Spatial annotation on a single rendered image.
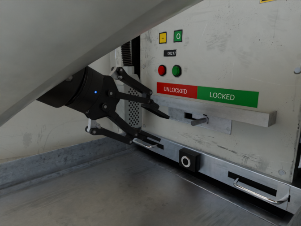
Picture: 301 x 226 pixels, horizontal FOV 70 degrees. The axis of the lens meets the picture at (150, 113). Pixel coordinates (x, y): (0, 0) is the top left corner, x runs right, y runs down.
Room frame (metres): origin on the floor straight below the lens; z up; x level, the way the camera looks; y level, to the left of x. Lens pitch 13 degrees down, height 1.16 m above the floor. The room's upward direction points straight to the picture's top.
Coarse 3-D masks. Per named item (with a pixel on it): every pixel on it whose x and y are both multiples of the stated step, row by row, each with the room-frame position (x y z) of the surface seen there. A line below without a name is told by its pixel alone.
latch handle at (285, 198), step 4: (236, 180) 0.45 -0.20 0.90; (236, 184) 0.43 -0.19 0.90; (240, 188) 0.42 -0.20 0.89; (244, 188) 0.42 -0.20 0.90; (248, 192) 0.41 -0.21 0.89; (252, 192) 0.41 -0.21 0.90; (256, 192) 0.40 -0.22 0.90; (256, 196) 0.40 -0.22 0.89; (260, 196) 0.39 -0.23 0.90; (264, 196) 0.39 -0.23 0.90; (284, 196) 0.39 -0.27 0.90; (268, 200) 0.38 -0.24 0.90; (272, 200) 0.38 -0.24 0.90; (276, 200) 0.38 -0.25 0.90; (280, 200) 0.38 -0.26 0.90; (284, 200) 0.38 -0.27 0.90
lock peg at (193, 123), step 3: (204, 114) 0.56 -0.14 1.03; (201, 117) 0.56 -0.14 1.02; (204, 117) 0.55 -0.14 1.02; (207, 117) 0.56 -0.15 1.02; (195, 120) 0.53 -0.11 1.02; (198, 120) 0.53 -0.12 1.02; (201, 120) 0.54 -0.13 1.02; (204, 120) 0.55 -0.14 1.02; (207, 120) 0.55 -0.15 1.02; (192, 123) 0.52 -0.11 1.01; (195, 123) 0.52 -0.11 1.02; (198, 123) 0.53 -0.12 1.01; (201, 123) 0.54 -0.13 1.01; (204, 123) 0.56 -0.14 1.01
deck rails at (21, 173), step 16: (80, 144) 0.64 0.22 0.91; (96, 144) 0.68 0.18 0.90; (112, 144) 0.72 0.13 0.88; (16, 160) 0.53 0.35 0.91; (32, 160) 0.55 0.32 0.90; (48, 160) 0.58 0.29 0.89; (64, 160) 0.61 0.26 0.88; (80, 160) 0.64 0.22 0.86; (96, 160) 0.66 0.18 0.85; (0, 176) 0.50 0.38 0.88; (16, 176) 0.52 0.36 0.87; (32, 176) 0.55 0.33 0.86; (48, 176) 0.56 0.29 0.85; (0, 192) 0.48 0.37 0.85; (288, 224) 0.29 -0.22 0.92
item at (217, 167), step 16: (160, 144) 0.67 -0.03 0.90; (176, 144) 0.62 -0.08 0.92; (176, 160) 0.62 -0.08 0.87; (208, 160) 0.53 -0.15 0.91; (224, 160) 0.50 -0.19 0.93; (224, 176) 0.50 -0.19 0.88; (240, 176) 0.47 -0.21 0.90; (256, 176) 0.44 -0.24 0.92; (272, 176) 0.42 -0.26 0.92; (272, 192) 0.41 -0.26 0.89; (288, 208) 0.39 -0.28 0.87
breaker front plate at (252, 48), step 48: (240, 0) 0.51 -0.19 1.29; (288, 0) 0.44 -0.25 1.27; (144, 48) 0.75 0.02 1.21; (192, 48) 0.60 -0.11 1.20; (240, 48) 0.50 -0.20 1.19; (288, 48) 0.43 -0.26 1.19; (288, 96) 0.42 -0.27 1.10; (192, 144) 0.59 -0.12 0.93; (240, 144) 0.48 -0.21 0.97; (288, 144) 0.41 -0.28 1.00
